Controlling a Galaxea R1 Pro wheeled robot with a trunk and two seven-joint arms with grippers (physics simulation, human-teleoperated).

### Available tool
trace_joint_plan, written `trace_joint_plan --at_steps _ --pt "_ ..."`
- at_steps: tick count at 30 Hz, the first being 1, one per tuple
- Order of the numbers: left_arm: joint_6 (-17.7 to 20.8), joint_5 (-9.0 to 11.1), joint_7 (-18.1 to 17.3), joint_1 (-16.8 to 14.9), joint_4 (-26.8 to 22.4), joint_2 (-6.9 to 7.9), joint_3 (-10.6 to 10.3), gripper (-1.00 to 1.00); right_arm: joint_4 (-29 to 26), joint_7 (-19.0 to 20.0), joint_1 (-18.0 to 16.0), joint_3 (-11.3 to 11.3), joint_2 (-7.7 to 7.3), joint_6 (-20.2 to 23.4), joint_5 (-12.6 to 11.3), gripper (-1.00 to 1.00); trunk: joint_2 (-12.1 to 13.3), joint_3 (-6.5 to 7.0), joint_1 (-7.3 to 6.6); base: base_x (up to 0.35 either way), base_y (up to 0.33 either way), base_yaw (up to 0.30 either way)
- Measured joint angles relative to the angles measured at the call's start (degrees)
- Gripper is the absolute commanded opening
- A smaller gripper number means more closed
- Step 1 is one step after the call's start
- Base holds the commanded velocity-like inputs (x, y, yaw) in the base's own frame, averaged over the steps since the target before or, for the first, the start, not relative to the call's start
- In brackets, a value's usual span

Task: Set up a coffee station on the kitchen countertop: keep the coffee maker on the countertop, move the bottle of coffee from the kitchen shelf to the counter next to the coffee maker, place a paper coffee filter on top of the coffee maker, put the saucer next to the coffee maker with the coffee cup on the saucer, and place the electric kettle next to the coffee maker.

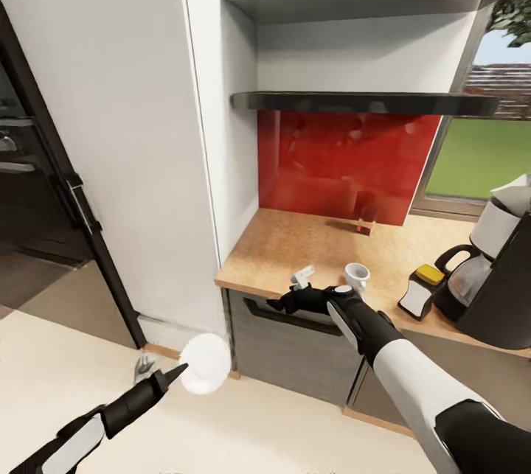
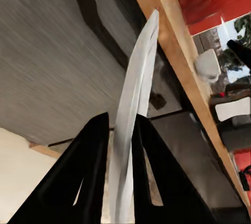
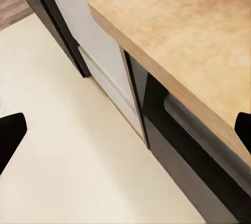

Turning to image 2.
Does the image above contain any saucer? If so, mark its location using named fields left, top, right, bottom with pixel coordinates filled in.
left=108, top=9, right=160, bottom=224

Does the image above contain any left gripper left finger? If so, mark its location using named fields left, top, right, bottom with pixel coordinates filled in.
left=7, top=113, right=109, bottom=224

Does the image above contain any electric kettle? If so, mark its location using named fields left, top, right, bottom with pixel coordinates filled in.
left=237, top=166, right=251, bottom=191

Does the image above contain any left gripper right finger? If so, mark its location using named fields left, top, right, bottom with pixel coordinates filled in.
left=132, top=113, right=219, bottom=224

